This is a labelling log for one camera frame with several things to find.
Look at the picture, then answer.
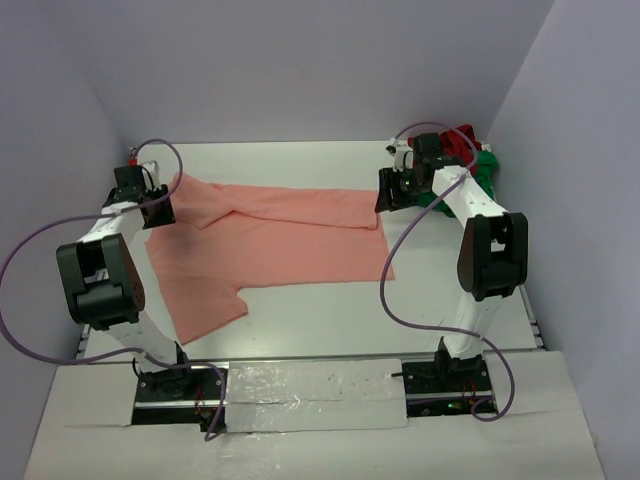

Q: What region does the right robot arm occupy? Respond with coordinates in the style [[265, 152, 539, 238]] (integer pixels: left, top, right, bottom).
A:
[[375, 133, 528, 391]]

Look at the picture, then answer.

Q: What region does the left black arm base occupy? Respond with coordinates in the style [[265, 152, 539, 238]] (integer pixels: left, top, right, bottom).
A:
[[131, 367, 222, 433]]

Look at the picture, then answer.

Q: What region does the salmon pink t shirt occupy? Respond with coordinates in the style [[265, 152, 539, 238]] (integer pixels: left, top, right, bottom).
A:
[[146, 174, 394, 345]]

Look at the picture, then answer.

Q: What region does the white cardboard front panel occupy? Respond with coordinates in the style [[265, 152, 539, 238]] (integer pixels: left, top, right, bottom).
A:
[[19, 351, 616, 480]]

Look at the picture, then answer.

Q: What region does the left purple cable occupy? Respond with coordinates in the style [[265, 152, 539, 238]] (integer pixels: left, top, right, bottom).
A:
[[0, 137, 229, 444]]

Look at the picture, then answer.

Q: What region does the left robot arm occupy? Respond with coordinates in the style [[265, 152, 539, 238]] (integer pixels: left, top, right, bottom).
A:
[[56, 161, 196, 399]]

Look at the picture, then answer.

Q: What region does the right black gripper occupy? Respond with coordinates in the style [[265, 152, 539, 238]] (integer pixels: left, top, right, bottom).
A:
[[375, 166, 429, 213]]

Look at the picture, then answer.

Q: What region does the purple cable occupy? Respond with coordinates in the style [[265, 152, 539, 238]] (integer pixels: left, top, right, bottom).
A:
[[379, 121, 516, 421], [0, 137, 229, 444]]

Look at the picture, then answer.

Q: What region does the red t shirt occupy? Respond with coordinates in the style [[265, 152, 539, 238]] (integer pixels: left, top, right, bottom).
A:
[[405, 124, 481, 169]]

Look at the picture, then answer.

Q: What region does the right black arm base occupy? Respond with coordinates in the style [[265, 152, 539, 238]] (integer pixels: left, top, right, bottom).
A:
[[391, 360, 497, 418]]

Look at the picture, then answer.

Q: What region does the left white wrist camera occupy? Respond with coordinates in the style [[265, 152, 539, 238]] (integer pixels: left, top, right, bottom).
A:
[[127, 147, 160, 190]]

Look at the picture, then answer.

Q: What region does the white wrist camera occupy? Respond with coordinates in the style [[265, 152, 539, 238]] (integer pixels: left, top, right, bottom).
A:
[[127, 147, 160, 190], [385, 138, 413, 171]]

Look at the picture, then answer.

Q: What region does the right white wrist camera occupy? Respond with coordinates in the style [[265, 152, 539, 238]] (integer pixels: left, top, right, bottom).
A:
[[385, 138, 413, 171]]

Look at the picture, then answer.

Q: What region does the green t shirt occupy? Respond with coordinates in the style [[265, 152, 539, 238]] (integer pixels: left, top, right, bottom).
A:
[[417, 144, 499, 218]]

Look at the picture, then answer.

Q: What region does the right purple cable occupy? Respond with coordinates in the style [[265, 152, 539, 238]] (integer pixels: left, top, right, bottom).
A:
[[379, 121, 516, 421]]

